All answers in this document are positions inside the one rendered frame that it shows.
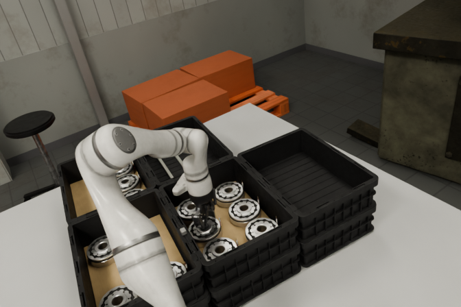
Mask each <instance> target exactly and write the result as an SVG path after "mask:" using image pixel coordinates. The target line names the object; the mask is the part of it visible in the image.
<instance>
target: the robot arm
mask: <svg viewBox="0 0 461 307"><path fill-rule="evenodd" d="M208 143H209V140H208V136H207V135H206V133H205V132H204V131H202V130H199V129H191V128H184V127H176V128H173V129H171V130H147V129H143V128H138V127H132V126H128V125H121V124H108V125H105V126H102V127H100V128H99V129H98V130H96V131H95V132H93V133H92V134H91V135H89V136H87V137H86V138H85V139H84V140H82V141H81V142H80V143H79V144H78V146H77V147H76V150H75V159H76V163H77V166H78V169H79V171H80V174H81V176H82V178H83V180H84V183H85V184H86V187H87V188H88V191H89V193H90V195H91V197H92V199H93V201H94V204H95V206H96V208H97V211H98V213H99V217H100V219H101V221H102V225H103V226H104V230H105V232H106V235H107V238H108V241H109V244H110V248H111V251H112V253H113V258H114V260H115V264H116V266H117V269H118V272H119V275H120V278H121V280H122V282H123V283H124V284H125V285H126V286H127V287H128V288H129V289H130V290H131V291H133V292H134V293H135V294H137V295H138V296H139V297H141V298H142V299H144V300H145V301H147V302H148V303H149V304H151V305H153V307H186V305H185V302H184V299H183V298H182V295H181V292H180V289H179V287H178V284H177V281H176V278H175V275H174V272H173V269H172V266H171V263H170V261H169V257H168V255H167V252H166V249H165V246H164V244H163V241H162V238H161V235H160V234H159V231H158V229H157V227H156V226H155V225H154V224H153V223H152V222H151V220H150V219H148V218H147V217H146V216H145V215H144V214H143V213H142V212H140V211H139V210H138V209H136V208H135V207H134V206H133V205H132V204H131V203H130V202H129V201H128V200H127V199H126V198H125V196H124V194H123V192H122V190H121V188H120V185H119V183H118V181H117V176H116V172H118V171H120V170H122V169H123V168H125V167H126V166H128V165H129V164H130V163H131V162H132V161H133V160H136V159H137V158H140V157H142V156H145V155H149V156H151V157H153V158H170V157H174V156H178V155H180V154H181V153H185V154H192V155H190V156H187V157H186V158H185V159H184V160H183V162H182V167H183V170H184V173H183V174H182V176H181V177H180V179H179V180H178V181H177V184H176V185H175V187H173V189H172V192H173V194H174V195H175V196H179V195H181V194H183V193H184V192H185V191H188V192H189V197H190V200H191V201H192V202H193V203H194V204H195V205H196V213H195V214H193V215H192V216H191V218H192V220H193V222H194V224H195V226H196V228H201V230H206V229H207V228H208V224H207V218H208V217H214V218H216V217H215V211H214V210H215V205H216V204H217V201H216V194H215V189H214V188H213V185H212V181H211V176H210V175H209V170H208V166H207V163H206V158H207V149H208ZM212 199H213V200H212ZM201 214H205V215H201ZM202 219H204V221H203V220H202Z"/></svg>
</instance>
